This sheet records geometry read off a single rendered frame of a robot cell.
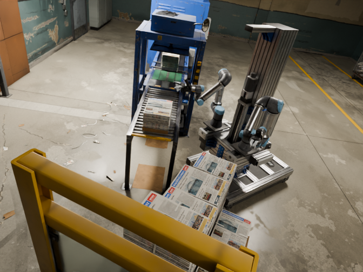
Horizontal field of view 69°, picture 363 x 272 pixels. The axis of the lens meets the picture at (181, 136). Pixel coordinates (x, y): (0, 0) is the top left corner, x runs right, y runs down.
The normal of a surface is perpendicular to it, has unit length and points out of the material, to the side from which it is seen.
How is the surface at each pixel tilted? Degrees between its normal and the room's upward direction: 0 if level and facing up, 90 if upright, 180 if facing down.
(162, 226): 0
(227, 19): 90
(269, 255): 0
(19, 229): 0
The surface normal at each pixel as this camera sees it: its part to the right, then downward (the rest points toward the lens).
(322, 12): -0.04, 0.56
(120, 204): 0.15, -0.82
